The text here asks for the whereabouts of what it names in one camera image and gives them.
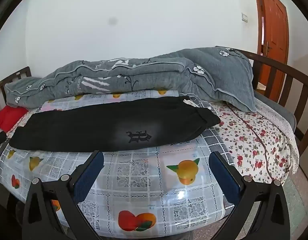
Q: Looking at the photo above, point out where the red pillow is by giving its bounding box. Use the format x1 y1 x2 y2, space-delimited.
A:
0 106 28 133

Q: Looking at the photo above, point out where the red floral bed sheet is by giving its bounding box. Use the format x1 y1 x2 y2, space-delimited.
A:
211 100 300 183

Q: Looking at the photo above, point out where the grey mattress pad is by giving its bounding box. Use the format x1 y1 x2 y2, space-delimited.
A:
254 90 297 132

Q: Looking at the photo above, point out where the grey quilted duvet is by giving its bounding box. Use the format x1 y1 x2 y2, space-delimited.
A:
5 46 256 112

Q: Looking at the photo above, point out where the orange wooden door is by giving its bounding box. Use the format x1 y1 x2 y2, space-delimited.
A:
251 0 290 90

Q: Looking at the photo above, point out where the white wall switch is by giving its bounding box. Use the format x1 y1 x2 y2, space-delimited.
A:
242 13 248 23

